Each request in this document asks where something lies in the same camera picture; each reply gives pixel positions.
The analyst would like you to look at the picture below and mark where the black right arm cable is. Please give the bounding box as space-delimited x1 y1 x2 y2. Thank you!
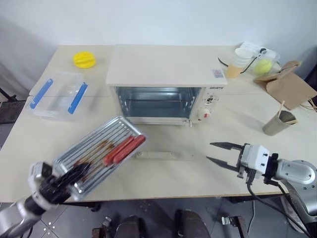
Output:
246 177 313 238

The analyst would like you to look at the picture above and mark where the grey crumpled paper cup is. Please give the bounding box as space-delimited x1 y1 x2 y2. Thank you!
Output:
262 111 298 137

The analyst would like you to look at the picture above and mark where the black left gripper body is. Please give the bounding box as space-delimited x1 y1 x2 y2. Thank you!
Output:
39 173 75 202

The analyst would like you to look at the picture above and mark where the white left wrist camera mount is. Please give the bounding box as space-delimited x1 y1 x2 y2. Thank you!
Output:
29 162 54 185

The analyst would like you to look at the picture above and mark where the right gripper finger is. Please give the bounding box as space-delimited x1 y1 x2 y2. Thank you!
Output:
210 141 243 152
206 155 240 175

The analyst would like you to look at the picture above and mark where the red sausage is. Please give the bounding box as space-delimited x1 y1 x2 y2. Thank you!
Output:
104 135 134 166
112 135 146 164

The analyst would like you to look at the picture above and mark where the clear container with yellow ball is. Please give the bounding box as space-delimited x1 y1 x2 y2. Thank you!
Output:
247 50 281 78

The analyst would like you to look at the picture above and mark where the yellow tennis ball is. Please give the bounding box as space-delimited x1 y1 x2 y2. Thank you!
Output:
255 58 273 75

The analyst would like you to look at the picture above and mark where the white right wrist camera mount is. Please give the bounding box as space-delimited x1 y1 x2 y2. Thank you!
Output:
243 143 271 175

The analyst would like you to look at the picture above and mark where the brown paper bag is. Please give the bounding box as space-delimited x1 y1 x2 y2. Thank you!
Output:
253 60 317 111

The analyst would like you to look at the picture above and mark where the wooden stir stick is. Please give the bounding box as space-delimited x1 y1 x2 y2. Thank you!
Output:
276 100 284 119

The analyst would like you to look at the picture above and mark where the silver ribbed metal tray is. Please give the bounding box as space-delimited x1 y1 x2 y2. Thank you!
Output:
53 116 151 201

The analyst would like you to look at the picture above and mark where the brown paper cup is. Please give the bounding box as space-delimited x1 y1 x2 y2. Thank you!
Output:
226 61 245 80

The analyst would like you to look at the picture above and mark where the clear plastic storage container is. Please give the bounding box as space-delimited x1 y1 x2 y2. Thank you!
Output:
29 71 89 122

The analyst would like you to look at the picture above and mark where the black mesh object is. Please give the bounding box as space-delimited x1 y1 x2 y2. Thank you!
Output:
0 98 28 125

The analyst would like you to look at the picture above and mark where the blue container clip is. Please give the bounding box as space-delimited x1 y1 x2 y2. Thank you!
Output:
29 78 54 110
67 82 89 115

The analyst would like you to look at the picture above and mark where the white paper cup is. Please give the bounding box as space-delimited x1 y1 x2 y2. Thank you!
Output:
234 48 254 69

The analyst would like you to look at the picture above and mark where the glass toaster oven door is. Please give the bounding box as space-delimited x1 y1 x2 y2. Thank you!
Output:
118 119 195 161

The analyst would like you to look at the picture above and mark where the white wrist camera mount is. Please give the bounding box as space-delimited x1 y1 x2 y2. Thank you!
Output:
243 143 271 175
29 162 54 185

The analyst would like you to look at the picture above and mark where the white toaster oven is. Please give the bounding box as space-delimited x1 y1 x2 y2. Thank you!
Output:
106 44 228 127

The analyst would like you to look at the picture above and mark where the white printed paper sheet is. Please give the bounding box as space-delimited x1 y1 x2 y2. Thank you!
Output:
238 41 264 54

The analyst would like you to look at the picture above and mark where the dark rounded shape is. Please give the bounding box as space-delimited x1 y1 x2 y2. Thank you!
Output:
174 209 211 238
115 215 150 238

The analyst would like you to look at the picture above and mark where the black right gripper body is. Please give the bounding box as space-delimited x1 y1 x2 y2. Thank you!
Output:
236 145 260 186

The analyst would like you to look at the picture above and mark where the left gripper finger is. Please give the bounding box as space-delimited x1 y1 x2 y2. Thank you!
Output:
70 162 91 176
59 170 87 188

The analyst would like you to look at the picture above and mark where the caster wheel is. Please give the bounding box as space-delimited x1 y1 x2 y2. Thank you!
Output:
221 215 235 226

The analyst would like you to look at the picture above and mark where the yellow ribbed round toy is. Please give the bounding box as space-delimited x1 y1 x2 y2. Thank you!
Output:
72 51 98 69

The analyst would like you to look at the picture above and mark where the white oven knob red mark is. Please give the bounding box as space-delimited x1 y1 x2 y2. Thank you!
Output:
199 107 213 122

